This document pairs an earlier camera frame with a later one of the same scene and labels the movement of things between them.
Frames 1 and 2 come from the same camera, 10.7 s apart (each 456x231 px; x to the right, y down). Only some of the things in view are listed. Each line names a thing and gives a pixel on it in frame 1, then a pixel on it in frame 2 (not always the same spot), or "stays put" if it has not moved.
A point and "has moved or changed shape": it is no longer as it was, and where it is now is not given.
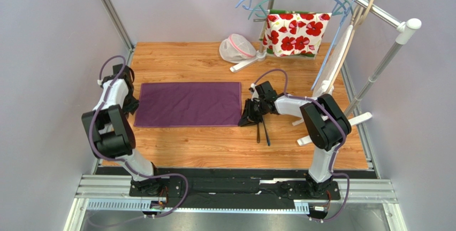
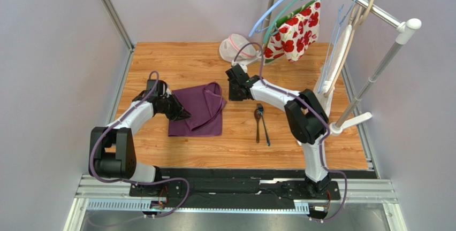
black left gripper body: (133, 103) → (170, 107)
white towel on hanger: (324, 86) stays put
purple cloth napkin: (192, 104) has moved or changed shape
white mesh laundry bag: (236, 48) stays put
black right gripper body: (250, 113) → (236, 90)
